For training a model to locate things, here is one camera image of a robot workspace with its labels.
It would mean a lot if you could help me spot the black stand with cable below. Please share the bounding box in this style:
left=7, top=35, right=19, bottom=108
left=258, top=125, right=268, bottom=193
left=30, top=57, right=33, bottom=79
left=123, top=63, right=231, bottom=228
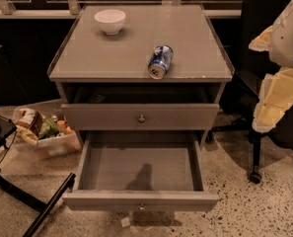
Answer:
left=0, top=116, right=76, bottom=237

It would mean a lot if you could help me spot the black office chair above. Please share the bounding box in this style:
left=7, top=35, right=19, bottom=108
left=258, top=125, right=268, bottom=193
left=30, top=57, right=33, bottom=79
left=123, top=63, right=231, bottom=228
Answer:
left=206, top=0, right=293, bottom=185

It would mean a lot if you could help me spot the white box of snacks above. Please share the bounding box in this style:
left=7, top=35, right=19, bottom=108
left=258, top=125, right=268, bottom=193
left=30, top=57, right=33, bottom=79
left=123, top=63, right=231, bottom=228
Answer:
left=12, top=100, right=81, bottom=157

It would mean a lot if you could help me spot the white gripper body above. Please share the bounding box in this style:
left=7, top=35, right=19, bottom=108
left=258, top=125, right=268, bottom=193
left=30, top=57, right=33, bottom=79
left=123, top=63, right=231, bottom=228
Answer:
left=269, top=0, right=293, bottom=68

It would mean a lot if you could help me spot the grey drawer cabinet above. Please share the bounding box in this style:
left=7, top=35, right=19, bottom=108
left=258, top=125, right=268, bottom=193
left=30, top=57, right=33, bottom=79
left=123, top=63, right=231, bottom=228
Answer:
left=49, top=5, right=233, bottom=146

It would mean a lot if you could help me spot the blue white soda can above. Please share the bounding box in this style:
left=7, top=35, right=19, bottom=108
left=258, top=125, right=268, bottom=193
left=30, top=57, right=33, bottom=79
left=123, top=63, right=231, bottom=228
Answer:
left=148, top=45, right=174, bottom=79

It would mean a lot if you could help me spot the white ceramic bowl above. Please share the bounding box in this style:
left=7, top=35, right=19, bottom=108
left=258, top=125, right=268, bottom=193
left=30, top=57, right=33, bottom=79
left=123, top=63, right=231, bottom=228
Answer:
left=94, top=9, right=126, bottom=35

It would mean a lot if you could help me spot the small paper scrap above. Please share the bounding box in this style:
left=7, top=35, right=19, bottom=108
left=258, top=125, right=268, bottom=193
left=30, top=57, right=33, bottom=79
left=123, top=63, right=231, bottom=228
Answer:
left=120, top=217, right=130, bottom=227

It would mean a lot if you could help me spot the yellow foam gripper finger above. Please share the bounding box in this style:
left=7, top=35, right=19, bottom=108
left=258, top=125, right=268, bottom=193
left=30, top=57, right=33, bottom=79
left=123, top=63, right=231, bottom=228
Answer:
left=249, top=26, right=272, bottom=51
left=252, top=67, right=293, bottom=133

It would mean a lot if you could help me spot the grey drawer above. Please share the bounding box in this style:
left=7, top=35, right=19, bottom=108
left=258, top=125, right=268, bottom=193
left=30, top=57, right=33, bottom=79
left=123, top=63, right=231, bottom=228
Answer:
left=61, top=104, right=219, bottom=130
left=63, top=131, right=218, bottom=211

